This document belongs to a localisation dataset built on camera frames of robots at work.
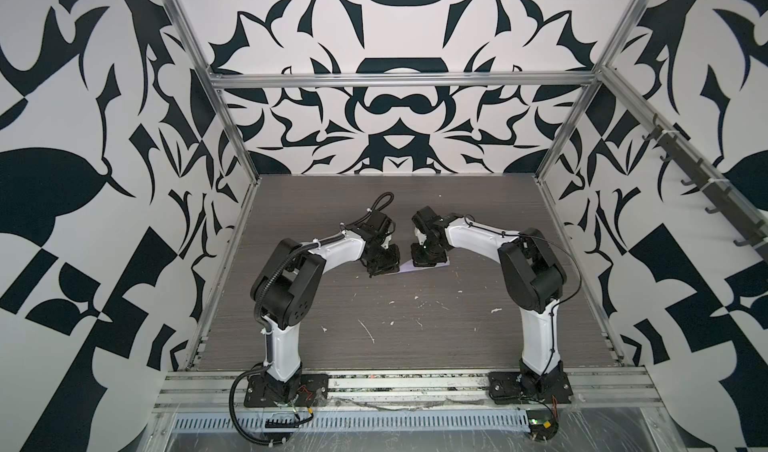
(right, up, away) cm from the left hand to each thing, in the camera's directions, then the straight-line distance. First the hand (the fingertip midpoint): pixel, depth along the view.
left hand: (403, 263), depth 92 cm
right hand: (+6, -1, +5) cm, 7 cm away
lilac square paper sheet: (+2, -1, -1) cm, 2 cm away
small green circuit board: (+31, -34, -21) cm, 51 cm away
